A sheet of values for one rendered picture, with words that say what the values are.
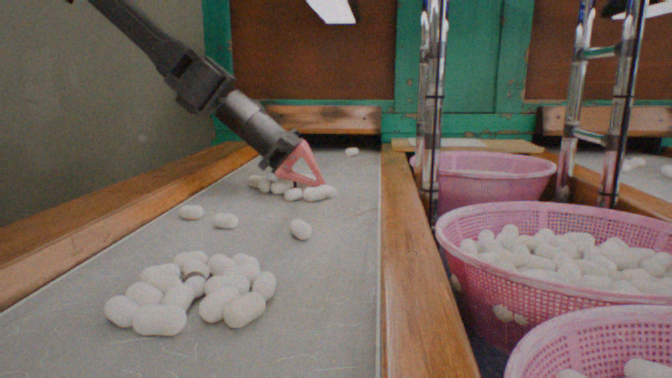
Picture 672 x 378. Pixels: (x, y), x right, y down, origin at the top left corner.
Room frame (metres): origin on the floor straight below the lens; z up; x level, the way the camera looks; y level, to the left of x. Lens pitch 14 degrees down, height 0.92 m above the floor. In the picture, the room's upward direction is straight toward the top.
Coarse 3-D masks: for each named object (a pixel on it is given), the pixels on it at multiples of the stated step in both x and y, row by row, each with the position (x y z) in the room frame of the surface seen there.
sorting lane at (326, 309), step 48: (240, 192) 0.74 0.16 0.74; (336, 192) 0.74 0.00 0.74; (144, 240) 0.50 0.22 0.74; (192, 240) 0.50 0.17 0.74; (240, 240) 0.50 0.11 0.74; (288, 240) 0.50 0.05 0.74; (336, 240) 0.50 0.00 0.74; (48, 288) 0.38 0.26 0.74; (96, 288) 0.38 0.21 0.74; (288, 288) 0.38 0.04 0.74; (336, 288) 0.38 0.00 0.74; (0, 336) 0.30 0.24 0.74; (48, 336) 0.30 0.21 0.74; (96, 336) 0.30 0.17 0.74; (144, 336) 0.30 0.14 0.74; (192, 336) 0.30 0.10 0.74; (240, 336) 0.30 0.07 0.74; (288, 336) 0.30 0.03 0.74; (336, 336) 0.30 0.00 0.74
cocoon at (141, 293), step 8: (128, 288) 0.34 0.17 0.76; (136, 288) 0.34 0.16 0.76; (144, 288) 0.33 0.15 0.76; (152, 288) 0.33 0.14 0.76; (128, 296) 0.33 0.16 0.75; (136, 296) 0.33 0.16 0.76; (144, 296) 0.33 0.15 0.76; (152, 296) 0.33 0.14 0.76; (160, 296) 0.33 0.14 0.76; (144, 304) 0.32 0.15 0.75
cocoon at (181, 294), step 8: (176, 288) 0.33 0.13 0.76; (184, 288) 0.34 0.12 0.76; (168, 296) 0.32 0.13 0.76; (176, 296) 0.32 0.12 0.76; (184, 296) 0.33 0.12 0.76; (192, 296) 0.34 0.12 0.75; (160, 304) 0.32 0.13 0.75; (168, 304) 0.32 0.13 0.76; (176, 304) 0.32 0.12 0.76; (184, 304) 0.32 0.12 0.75
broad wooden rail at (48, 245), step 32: (192, 160) 0.91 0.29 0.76; (224, 160) 0.93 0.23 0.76; (96, 192) 0.64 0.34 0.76; (128, 192) 0.64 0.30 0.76; (160, 192) 0.65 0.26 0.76; (192, 192) 0.72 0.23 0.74; (32, 224) 0.49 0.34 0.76; (64, 224) 0.49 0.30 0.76; (96, 224) 0.50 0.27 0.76; (128, 224) 0.54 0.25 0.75; (0, 256) 0.39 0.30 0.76; (32, 256) 0.40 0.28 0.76; (64, 256) 0.43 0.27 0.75; (0, 288) 0.35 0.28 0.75; (32, 288) 0.37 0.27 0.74
